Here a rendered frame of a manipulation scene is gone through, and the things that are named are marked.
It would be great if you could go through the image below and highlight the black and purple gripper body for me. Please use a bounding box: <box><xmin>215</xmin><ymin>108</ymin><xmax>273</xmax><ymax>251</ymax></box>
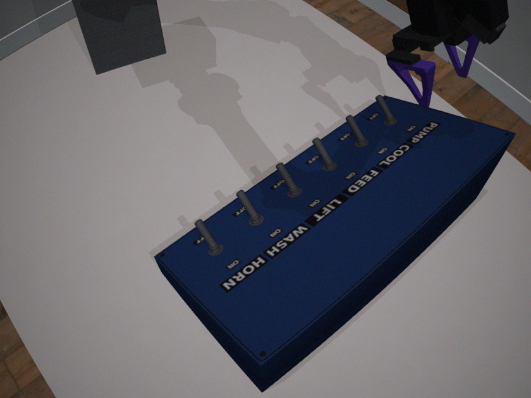
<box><xmin>386</xmin><ymin>0</ymin><xmax>473</xmax><ymax>65</ymax></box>

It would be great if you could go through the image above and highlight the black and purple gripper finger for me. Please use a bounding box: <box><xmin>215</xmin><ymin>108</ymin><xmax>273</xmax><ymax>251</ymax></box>
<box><xmin>443</xmin><ymin>35</ymin><xmax>480</xmax><ymax>78</ymax></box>
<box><xmin>387</xmin><ymin>60</ymin><xmax>436</xmax><ymax>108</ymax></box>

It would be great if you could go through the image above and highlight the dark blue switch console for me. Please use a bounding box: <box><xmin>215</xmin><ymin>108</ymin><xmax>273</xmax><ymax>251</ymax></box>
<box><xmin>154</xmin><ymin>95</ymin><xmax>516</xmax><ymax>392</ymax></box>

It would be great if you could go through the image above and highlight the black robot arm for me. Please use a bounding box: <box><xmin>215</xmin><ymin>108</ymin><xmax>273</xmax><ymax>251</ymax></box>
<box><xmin>412</xmin><ymin>0</ymin><xmax>509</xmax><ymax>45</ymax></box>

